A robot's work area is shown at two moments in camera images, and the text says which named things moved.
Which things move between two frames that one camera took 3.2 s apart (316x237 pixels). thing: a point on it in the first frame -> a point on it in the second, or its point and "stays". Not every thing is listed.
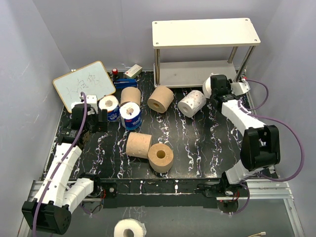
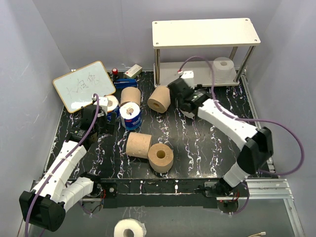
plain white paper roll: (207, 87) -> (224, 70)
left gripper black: (100, 125) -> (108, 127)
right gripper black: (228, 85) -> (193, 90)
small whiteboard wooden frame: (92, 79) stays
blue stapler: (120, 83) stays
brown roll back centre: (160, 99) stays
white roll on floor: (138, 227) stays
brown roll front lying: (138, 144) stays
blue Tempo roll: (131, 115) stays
